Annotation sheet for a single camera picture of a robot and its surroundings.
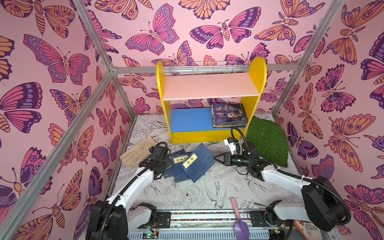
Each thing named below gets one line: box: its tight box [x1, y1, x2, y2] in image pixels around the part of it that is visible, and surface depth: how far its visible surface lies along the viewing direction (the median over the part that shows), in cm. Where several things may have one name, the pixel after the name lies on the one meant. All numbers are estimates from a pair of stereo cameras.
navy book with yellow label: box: [179, 142, 216, 183], surface depth 83 cm
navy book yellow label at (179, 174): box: [169, 154, 192, 183], surface depth 87 cm
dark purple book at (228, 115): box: [211, 103, 249, 129], surface depth 94 cm
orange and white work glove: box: [293, 220, 323, 240], surface depth 70 cm
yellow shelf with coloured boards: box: [156, 57, 267, 144], surface depth 93 cm
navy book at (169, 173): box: [163, 149, 187, 179], surface depth 89 cm
